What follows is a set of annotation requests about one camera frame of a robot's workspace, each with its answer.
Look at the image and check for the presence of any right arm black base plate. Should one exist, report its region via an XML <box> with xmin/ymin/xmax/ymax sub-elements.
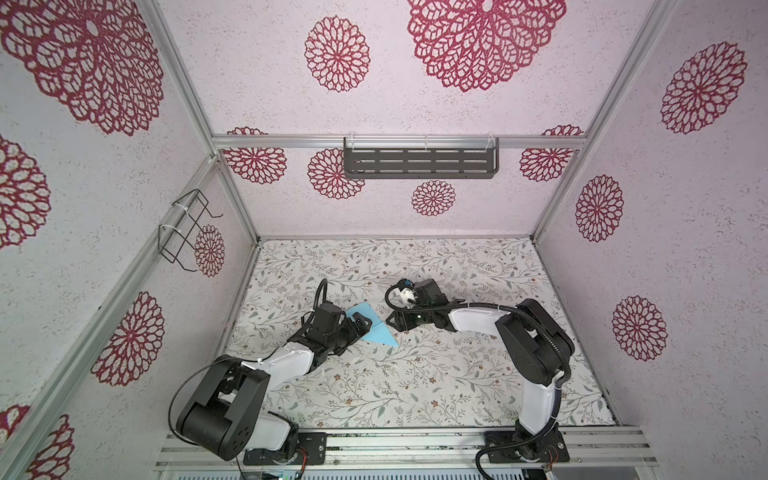
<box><xmin>483</xmin><ymin>429</ymin><xmax>571</xmax><ymax>465</ymax></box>

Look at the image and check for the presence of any light blue square paper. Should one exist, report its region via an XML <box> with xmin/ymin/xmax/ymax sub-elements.
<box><xmin>346</xmin><ymin>302</ymin><xmax>399</xmax><ymax>347</ymax></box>

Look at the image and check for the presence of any black wire wall rack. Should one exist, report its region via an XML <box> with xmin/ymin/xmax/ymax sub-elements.
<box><xmin>156</xmin><ymin>189</ymin><xmax>226</xmax><ymax>278</ymax></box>

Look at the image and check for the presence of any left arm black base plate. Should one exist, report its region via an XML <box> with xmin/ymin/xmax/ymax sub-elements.
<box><xmin>242</xmin><ymin>432</ymin><xmax>328</xmax><ymax>467</ymax></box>

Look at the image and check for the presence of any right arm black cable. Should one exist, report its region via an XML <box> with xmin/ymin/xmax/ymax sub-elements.
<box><xmin>383</xmin><ymin>283</ymin><xmax>571</xmax><ymax>480</ymax></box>

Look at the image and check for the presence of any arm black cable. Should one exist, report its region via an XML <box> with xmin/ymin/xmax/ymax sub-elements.
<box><xmin>167</xmin><ymin>278</ymin><xmax>330</xmax><ymax>480</ymax></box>
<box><xmin>383</xmin><ymin>283</ymin><xmax>571</xmax><ymax>480</ymax></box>

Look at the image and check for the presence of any dark grey slotted wall shelf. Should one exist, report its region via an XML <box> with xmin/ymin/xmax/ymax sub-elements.
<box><xmin>342</xmin><ymin>138</ymin><xmax>500</xmax><ymax>180</ymax></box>

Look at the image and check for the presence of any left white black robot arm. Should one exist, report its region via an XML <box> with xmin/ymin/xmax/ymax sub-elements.
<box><xmin>170</xmin><ymin>307</ymin><xmax>373</xmax><ymax>463</ymax></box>

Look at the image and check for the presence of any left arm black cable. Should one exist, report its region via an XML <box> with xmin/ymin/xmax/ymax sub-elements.
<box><xmin>167</xmin><ymin>278</ymin><xmax>330</xmax><ymax>480</ymax></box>

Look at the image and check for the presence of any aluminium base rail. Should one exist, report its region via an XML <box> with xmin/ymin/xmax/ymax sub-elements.
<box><xmin>150</xmin><ymin>426</ymin><xmax>659</xmax><ymax>479</ymax></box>

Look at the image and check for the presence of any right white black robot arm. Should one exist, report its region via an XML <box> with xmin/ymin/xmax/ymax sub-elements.
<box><xmin>386</xmin><ymin>299</ymin><xmax>575</xmax><ymax>449</ymax></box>

